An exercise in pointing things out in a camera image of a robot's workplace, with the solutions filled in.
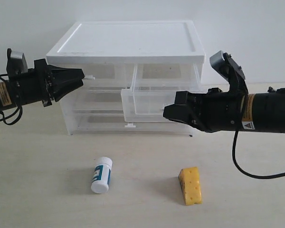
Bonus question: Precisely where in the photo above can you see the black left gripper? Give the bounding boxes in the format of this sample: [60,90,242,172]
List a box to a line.
[7,59,85,107]

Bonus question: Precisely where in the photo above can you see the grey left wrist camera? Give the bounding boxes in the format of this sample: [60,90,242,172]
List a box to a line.
[6,48,28,75]

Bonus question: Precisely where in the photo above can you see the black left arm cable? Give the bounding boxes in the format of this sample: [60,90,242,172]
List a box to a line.
[0,74,24,126]

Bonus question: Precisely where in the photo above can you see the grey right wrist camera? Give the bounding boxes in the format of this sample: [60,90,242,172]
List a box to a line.
[209,50,248,95]

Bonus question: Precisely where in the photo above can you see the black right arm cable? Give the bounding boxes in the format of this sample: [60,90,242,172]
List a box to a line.
[232,130,285,179]

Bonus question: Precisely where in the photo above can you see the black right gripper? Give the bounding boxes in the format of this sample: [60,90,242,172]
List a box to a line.
[163,87,246,133]

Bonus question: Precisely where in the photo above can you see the white pill bottle blue label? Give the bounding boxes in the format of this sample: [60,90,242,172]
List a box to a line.
[91,157,113,194]

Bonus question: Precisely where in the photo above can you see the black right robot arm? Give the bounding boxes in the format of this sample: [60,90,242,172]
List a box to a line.
[163,87,285,133]

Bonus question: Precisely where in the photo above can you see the yellow cheese wedge toy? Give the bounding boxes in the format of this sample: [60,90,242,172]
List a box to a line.
[178,167,202,206]

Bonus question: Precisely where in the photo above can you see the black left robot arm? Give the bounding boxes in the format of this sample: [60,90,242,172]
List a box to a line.
[0,59,85,111]

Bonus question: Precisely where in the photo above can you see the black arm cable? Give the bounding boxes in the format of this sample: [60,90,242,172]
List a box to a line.
[232,130,285,179]
[0,74,24,126]

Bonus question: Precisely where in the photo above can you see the clear plastic bin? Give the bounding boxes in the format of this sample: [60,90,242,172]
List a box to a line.
[60,87,123,111]
[66,112,194,135]

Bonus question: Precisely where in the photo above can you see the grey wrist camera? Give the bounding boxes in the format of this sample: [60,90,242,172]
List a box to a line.
[6,48,28,75]
[209,50,248,95]

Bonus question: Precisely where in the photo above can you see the white plastic drawer cabinet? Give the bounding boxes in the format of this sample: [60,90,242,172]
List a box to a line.
[46,20,205,135]

